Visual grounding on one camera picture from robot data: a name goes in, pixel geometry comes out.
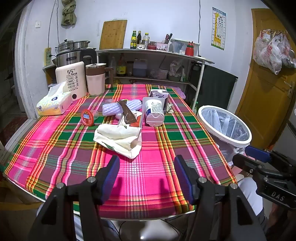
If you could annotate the slim dark glass bottle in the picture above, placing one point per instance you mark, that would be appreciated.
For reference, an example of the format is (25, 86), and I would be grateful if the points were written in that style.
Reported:
(139, 38)

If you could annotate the storage bin with pink lid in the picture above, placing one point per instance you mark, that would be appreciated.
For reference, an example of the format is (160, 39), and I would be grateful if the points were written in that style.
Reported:
(179, 93)

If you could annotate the steel steamer pot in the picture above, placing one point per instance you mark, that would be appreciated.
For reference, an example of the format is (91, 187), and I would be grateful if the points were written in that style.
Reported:
(81, 44)
(65, 45)

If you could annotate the clear plastic storage container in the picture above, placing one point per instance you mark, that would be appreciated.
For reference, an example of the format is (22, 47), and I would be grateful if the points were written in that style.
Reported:
(177, 46)

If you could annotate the white light switch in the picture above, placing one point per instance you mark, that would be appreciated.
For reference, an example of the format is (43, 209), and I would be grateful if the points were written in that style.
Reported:
(38, 24)

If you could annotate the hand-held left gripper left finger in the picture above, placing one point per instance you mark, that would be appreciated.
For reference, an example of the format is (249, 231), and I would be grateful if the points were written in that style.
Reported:
(110, 177)

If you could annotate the yellow power strip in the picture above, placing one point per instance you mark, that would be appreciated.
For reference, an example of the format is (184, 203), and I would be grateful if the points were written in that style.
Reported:
(47, 56)

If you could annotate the purple foam pad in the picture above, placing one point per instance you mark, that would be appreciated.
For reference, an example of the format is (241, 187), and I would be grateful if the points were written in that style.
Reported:
(111, 109)

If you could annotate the clear cup with red lid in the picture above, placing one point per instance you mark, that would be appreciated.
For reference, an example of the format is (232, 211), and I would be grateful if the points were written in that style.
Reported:
(87, 117)

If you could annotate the clear plastic bin liner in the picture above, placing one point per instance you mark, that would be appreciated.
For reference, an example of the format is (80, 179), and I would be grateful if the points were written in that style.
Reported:
(227, 124)

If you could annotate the round lidded plastic container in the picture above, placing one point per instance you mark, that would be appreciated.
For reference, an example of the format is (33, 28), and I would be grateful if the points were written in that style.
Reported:
(163, 73)

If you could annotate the pink utensil box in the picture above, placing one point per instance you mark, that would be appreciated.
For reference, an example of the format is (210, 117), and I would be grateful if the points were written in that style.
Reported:
(161, 46)

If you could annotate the crumpled green wrapper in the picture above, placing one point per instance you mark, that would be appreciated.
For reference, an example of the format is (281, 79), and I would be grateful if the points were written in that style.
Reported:
(170, 108)

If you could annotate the dark bottle with yellow label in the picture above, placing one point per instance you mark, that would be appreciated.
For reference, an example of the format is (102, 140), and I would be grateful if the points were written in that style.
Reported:
(133, 40)

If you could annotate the brown and white pitcher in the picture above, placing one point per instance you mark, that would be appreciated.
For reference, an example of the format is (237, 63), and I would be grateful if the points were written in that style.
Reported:
(96, 81)

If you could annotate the giraffe wall poster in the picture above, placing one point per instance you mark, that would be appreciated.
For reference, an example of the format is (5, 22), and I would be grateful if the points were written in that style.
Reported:
(218, 27)

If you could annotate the clear plastic bottle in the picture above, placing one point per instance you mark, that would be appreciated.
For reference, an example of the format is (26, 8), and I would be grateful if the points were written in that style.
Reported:
(145, 39)

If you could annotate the brown snack wrapper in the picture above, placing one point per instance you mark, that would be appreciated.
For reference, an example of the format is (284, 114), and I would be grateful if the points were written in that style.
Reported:
(128, 113)

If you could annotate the hanging plastic bags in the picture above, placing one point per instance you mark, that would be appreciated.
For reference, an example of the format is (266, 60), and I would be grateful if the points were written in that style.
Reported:
(269, 54)

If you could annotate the soy sauce bottle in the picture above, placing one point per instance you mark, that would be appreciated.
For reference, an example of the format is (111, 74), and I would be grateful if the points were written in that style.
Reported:
(121, 68)

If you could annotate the green plastic bottle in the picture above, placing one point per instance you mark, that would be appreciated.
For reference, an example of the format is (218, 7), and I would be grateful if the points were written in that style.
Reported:
(195, 106)

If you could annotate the tall clear shelf bottle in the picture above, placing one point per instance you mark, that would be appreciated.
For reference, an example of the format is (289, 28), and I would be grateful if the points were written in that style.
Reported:
(112, 66)

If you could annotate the pink green plaid tablecloth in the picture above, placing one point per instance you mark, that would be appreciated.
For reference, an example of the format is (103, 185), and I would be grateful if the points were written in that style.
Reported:
(69, 143)

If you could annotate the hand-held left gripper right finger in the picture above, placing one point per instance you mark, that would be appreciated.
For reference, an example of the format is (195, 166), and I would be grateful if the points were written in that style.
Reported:
(185, 179)

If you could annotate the red water bottle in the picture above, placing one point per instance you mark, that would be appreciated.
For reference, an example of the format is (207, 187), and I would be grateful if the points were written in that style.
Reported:
(189, 49)

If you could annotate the bamboo cutting board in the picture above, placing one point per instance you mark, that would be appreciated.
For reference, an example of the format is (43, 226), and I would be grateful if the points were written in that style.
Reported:
(113, 34)

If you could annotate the dark cloth panel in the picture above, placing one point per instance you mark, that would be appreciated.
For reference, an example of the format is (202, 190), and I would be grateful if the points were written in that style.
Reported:
(215, 88)

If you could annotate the purple milk carton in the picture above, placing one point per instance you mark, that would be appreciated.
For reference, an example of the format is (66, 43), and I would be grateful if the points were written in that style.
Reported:
(159, 95)

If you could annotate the patterned ceramic bowl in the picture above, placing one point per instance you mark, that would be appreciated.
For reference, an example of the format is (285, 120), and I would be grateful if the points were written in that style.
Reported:
(141, 46)

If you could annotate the crumpled plastic bag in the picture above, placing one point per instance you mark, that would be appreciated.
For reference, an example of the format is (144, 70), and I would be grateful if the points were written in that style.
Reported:
(177, 69)

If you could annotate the person's right forearm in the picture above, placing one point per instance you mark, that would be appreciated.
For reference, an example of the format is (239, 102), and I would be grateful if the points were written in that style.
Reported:
(274, 216)

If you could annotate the white round trash bin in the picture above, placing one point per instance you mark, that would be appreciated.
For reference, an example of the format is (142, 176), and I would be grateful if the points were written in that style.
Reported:
(208, 126)

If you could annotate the translucent plastic jug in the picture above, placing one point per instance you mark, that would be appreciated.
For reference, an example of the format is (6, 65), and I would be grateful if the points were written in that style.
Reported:
(140, 68)

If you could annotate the small clear plastic cup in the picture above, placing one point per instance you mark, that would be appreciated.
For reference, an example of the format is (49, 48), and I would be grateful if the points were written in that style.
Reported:
(109, 101)

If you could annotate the wooden door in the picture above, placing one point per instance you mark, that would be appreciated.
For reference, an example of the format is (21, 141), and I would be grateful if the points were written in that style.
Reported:
(259, 97)

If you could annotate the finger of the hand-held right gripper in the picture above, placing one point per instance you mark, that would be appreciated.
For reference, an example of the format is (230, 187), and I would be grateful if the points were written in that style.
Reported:
(257, 152)
(245, 162)

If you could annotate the red jar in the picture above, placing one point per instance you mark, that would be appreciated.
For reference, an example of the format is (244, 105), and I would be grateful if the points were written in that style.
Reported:
(152, 46)

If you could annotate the person's leg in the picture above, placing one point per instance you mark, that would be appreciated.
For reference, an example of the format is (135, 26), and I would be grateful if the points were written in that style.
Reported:
(251, 194)

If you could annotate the hanging green cloth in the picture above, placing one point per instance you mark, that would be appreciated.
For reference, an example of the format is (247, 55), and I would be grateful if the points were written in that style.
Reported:
(68, 14)

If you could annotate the metal shelf unit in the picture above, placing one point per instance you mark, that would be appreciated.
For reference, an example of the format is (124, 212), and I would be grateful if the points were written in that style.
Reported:
(148, 51)

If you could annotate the stainless steel electric kettle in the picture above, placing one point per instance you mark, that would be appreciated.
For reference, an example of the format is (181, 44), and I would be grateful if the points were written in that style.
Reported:
(69, 58)

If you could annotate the white tissue pack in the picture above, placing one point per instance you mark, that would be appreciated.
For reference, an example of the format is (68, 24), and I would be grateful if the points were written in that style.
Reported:
(54, 103)

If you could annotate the white yogurt bottle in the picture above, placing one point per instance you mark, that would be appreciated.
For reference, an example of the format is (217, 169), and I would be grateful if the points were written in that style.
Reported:
(153, 111)

